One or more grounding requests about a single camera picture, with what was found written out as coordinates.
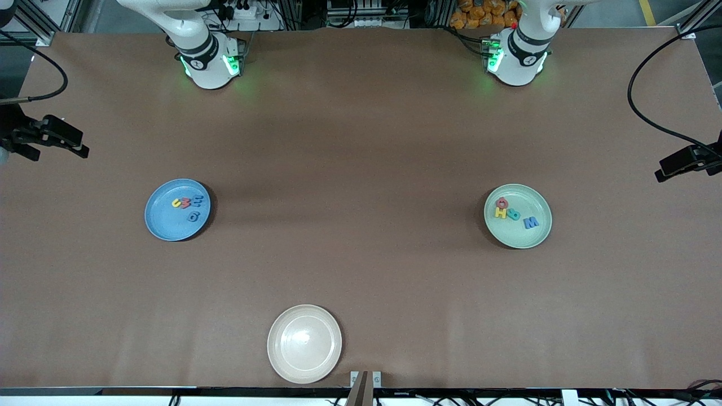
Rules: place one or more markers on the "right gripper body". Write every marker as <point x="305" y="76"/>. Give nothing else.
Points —
<point x="11" y="131"/>

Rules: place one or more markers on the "red letter w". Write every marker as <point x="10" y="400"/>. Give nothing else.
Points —
<point x="185" y="203"/>

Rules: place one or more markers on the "blue letter g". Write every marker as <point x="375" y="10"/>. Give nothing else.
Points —
<point x="193" y="216"/>

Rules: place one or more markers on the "blue capital letter M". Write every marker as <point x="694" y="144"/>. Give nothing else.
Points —
<point x="531" y="223"/>

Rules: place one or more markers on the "teal letter R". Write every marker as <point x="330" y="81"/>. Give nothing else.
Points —
<point x="513" y="215"/>

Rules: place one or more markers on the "red letter G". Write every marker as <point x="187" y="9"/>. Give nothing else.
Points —
<point x="498" y="202"/>

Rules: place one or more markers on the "yellow letter H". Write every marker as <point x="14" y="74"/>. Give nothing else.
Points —
<point x="500" y="213"/>

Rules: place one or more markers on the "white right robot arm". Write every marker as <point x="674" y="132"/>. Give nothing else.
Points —
<point x="197" y="39"/>

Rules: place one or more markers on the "blue plate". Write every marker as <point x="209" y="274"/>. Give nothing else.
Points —
<point x="166" y="223"/>

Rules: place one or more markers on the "green plate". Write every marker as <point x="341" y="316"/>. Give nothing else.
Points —
<point x="518" y="234"/>

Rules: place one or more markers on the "white power strip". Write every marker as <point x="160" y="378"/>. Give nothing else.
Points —
<point x="242" y="12"/>

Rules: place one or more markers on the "orange packets pile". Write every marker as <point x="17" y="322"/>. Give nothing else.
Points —
<point x="468" y="17"/>

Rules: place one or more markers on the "beige plate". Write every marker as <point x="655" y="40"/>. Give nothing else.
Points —
<point x="304" y="344"/>

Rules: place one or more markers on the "black electronics box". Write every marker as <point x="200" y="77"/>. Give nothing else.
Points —
<point x="366" y="22"/>

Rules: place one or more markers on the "aluminium frame post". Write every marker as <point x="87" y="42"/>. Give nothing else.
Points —
<point x="691" y="28"/>
<point x="45" y="37"/>

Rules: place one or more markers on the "metal mount bracket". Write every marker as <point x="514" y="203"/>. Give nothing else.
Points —
<point x="361" y="389"/>

